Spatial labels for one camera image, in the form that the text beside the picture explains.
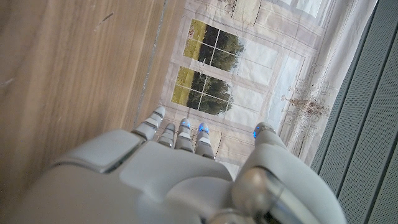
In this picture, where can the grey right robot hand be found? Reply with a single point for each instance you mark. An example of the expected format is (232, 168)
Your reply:
(149, 186)

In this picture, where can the grey tape outline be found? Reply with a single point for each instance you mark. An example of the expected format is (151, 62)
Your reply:
(151, 63)

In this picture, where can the printed window backdrop cloth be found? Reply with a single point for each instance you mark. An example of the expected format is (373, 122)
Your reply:
(267, 68)

